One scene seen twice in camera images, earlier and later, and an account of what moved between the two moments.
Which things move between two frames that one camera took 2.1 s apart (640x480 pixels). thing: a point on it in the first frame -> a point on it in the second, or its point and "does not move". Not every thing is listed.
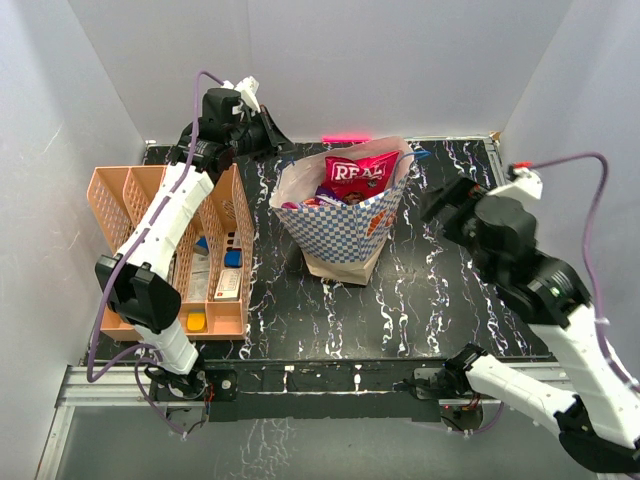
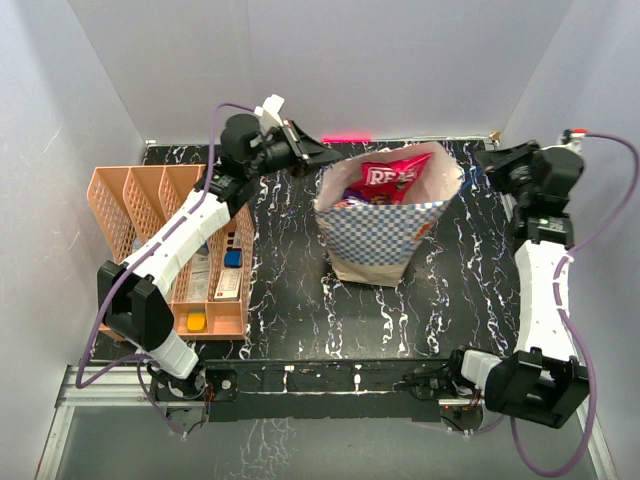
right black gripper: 454,193 -> 500,161
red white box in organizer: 228,287 does not move
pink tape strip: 345,139 does not move
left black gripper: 272,136 -> 303,148
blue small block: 233,257 does not move
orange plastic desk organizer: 214,264 does not move
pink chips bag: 365,176 -> 388,183
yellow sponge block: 196,321 does not move
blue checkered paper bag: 340,242 -> 374,207
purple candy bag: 314,202 -> 351,201
